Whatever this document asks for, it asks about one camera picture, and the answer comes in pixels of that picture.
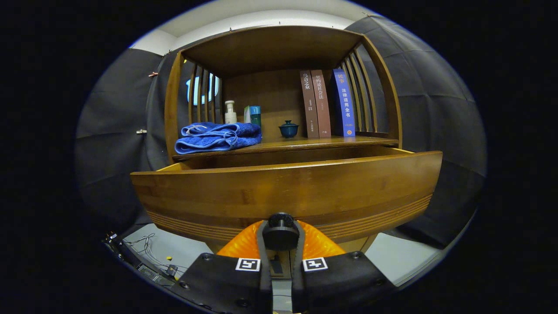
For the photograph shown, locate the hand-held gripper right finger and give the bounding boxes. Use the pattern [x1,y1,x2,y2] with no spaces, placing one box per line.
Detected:
[291,220,397,314]

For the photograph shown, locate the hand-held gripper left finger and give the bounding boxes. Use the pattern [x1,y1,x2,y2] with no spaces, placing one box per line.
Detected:
[169,220,273,314]

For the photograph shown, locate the wooden countertop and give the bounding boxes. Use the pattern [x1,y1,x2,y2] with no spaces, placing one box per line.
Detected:
[172,135,399,163]

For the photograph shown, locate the wooden cabinet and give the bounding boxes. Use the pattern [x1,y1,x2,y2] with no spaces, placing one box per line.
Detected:
[163,25,402,253]

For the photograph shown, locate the blue folded towel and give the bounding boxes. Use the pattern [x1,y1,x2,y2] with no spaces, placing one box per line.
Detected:
[174,122,262,155]

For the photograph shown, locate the dark blue lidded teacup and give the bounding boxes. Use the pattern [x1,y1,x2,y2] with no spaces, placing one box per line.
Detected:
[279,120,299,139]

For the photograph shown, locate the brown book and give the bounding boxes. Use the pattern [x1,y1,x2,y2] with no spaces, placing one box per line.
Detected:
[310,69,332,138]
[299,70,320,139]

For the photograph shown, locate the blue book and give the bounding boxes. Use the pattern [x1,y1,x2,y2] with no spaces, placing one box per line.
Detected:
[332,68,356,137]

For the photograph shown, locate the thin floor cables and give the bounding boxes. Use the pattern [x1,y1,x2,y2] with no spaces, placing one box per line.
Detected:
[124,233,188,273]

